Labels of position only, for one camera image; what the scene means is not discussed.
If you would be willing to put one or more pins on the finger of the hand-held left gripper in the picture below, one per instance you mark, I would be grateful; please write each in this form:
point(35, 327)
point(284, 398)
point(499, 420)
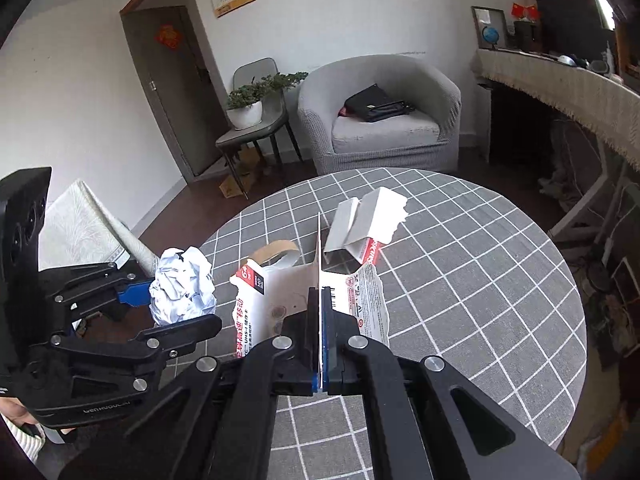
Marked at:
point(180, 332)
point(135, 294)

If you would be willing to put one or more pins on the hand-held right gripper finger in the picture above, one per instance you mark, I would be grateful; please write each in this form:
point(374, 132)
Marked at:
point(326, 350)
point(314, 382)

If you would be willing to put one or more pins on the white paper ball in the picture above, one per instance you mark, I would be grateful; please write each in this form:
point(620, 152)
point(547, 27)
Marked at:
point(182, 285)

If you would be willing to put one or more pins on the torn white red-print package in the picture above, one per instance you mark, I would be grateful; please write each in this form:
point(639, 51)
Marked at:
point(360, 300)

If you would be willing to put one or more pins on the person's left hand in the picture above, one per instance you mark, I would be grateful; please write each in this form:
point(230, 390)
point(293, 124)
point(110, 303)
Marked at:
point(12, 412)

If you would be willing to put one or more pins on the pale green patterned tablecloth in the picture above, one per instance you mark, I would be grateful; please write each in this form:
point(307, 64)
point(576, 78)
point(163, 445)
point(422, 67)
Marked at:
point(85, 220)

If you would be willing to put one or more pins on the large brown tape roll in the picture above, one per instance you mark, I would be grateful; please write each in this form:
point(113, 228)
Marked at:
point(272, 248)

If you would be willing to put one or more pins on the flat cardboard box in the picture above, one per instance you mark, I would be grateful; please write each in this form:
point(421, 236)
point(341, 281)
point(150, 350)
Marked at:
point(232, 187)

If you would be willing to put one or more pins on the folded white cardboard piece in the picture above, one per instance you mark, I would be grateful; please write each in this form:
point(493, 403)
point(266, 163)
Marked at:
point(380, 210)

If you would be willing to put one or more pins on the grey checked tablecloth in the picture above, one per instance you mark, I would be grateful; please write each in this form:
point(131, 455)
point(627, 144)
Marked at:
point(475, 285)

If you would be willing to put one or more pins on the grey dining chair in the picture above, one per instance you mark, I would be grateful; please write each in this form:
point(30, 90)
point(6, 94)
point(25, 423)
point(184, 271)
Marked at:
point(250, 135)

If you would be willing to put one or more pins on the grey door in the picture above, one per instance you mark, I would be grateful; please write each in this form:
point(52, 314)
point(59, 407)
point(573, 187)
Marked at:
point(165, 100)

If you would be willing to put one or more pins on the white plant pot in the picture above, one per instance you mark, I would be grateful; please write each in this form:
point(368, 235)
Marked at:
point(245, 116)

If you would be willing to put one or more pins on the green potted plant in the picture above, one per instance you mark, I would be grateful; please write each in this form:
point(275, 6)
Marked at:
point(250, 92)

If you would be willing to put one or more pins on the black handbag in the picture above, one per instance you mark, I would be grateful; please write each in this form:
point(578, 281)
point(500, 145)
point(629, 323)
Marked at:
point(372, 102)

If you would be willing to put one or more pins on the red door decoration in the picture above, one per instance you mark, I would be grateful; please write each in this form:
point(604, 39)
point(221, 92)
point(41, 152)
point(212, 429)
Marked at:
point(168, 36)

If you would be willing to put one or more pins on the grey armchair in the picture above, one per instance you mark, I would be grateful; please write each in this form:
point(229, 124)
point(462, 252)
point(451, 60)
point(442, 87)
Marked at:
point(390, 80)

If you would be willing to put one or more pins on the small blue globe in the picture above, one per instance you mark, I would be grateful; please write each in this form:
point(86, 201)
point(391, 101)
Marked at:
point(490, 36)

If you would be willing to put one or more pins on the beige fringed desk cloth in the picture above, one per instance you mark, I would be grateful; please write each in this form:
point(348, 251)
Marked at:
point(575, 90)

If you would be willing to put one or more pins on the dark brown box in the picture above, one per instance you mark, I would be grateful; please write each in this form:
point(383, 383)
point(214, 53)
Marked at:
point(527, 35)

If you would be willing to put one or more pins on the small red flag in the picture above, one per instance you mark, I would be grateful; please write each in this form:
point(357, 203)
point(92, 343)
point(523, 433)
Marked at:
point(532, 12)
point(518, 10)

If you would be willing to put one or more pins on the black monitor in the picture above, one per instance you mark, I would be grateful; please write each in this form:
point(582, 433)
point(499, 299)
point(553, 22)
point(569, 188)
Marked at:
point(570, 25)

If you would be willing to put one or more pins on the picture frame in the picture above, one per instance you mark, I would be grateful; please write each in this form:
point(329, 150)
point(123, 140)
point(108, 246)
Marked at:
point(480, 16)

